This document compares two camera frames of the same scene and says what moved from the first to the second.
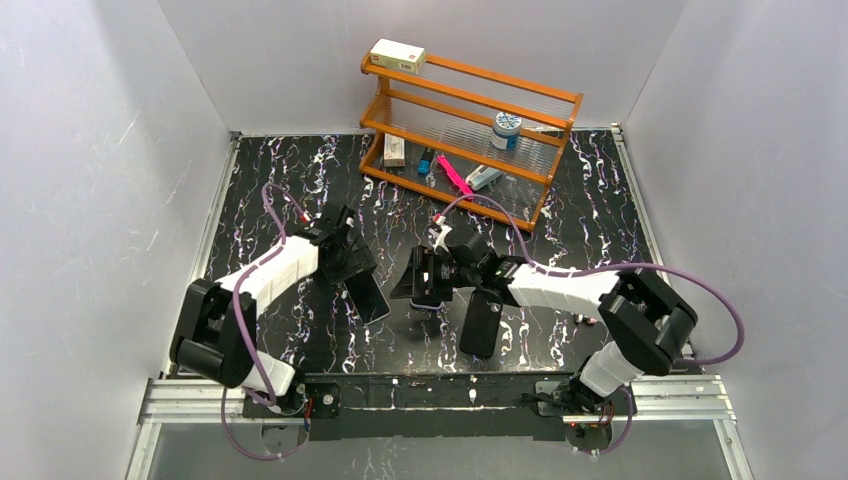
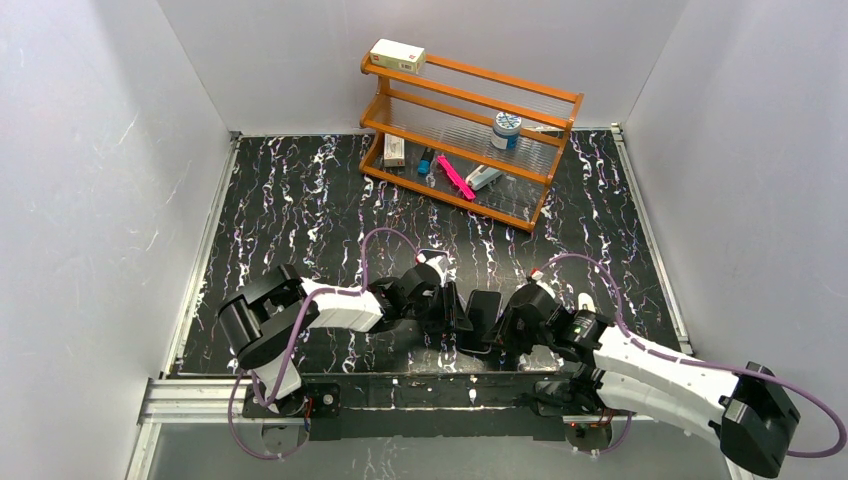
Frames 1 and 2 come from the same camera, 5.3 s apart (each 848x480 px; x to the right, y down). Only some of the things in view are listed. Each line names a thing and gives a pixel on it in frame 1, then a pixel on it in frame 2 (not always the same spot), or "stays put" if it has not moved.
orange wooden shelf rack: (479, 142) stays put
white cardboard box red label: (405, 57) stays put
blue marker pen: (424, 163) stays put
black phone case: (481, 326) stays put
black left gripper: (357, 263) to (448, 304)
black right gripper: (427, 279) to (504, 318)
